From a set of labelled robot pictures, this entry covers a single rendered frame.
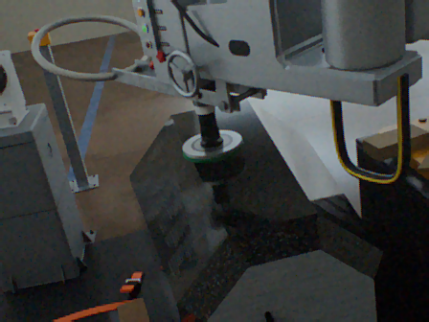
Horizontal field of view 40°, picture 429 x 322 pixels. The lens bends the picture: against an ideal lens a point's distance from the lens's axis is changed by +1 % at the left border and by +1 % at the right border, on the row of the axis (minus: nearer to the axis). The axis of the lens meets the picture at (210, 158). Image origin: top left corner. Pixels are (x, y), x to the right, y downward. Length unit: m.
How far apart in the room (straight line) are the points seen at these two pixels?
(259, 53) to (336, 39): 0.26
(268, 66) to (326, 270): 0.58
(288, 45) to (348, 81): 0.22
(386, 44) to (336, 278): 0.66
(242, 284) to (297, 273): 0.15
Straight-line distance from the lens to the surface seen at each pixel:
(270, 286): 1.66
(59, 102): 3.96
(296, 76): 1.54
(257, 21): 1.58
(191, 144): 2.10
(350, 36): 1.42
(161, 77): 1.98
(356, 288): 1.76
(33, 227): 3.08
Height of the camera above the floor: 1.72
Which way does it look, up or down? 24 degrees down
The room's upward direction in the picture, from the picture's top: 11 degrees counter-clockwise
